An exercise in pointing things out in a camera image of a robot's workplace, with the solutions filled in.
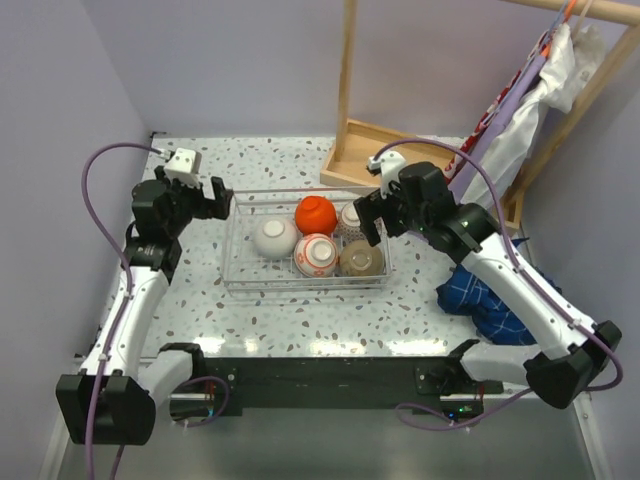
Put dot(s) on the clear wire dish rack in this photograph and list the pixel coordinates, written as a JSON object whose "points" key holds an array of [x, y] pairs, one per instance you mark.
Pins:
{"points": [[243, 269]]}

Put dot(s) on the black bowl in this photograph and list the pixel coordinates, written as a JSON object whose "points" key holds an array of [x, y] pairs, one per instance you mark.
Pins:
{"points": [[359, 258]]}

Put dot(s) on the blue checked cloth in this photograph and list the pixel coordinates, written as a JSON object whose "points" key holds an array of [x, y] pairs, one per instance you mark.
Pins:
{"points": [[464, 294]]}

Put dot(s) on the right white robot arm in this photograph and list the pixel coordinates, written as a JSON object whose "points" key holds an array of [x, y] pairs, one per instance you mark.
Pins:
{"points": [[571, 349]]}

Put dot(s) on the wooden clothes rack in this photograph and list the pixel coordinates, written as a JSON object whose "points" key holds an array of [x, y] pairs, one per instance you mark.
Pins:
{"points": [[356, 141]]}

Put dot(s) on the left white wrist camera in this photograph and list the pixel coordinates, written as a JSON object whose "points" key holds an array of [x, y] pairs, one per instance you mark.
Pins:
{"points": [[182, 165]]}

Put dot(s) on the red floral white bowl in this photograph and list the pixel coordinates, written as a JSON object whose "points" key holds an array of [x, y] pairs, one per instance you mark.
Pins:
{"points": [[316, 256]]}

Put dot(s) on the red white patterned garment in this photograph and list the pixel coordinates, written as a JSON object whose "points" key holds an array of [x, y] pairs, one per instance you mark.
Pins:
{"points": [[498, 115]]}

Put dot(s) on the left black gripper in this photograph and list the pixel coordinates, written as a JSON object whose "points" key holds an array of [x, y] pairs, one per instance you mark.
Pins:
{"points": [[201, 201]]}

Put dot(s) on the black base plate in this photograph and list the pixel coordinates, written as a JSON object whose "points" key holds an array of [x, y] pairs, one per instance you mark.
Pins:
{"points": [[361, 383]]}

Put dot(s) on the lilac hanging garment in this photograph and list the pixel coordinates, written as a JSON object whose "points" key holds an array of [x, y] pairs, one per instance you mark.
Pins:
{"points": [[459, 172]]}

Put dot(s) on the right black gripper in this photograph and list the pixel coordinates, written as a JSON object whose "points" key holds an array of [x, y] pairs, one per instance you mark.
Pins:
{"points": [[372, 207]]}

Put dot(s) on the white hanging garment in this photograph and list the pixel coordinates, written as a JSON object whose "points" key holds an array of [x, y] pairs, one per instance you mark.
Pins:
{"points": [[572, 62]]}

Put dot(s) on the dotted beige bowl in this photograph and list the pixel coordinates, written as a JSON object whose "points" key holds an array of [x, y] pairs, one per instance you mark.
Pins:
{"points": [[349, 223]]}

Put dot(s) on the aluminium rail frame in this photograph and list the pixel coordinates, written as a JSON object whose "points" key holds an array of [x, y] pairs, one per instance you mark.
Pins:
{"points": [[292, 317]]}

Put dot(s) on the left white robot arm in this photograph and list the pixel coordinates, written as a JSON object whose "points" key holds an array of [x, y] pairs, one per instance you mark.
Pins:
{"points": [[113, 399]]}

